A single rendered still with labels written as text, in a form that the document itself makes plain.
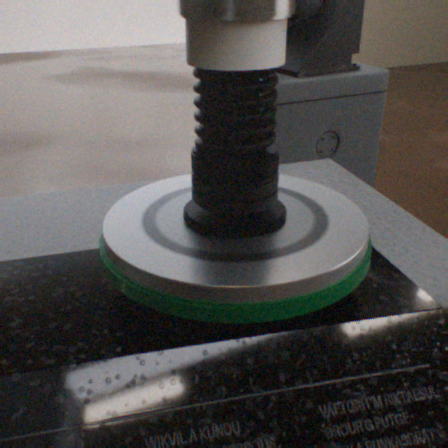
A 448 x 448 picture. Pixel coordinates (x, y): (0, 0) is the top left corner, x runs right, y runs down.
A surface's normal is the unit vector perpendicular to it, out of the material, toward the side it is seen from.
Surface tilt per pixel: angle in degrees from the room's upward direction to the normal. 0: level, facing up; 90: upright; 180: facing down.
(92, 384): 45
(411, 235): 0
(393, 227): 0
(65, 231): 0
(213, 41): 90
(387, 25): 90
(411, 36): 90
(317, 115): 90
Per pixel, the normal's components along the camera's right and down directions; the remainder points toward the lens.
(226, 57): -0.22, 0.43
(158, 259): 0.00, -0.90
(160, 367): 0.15, -0.33
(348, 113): 0.43, 0.40
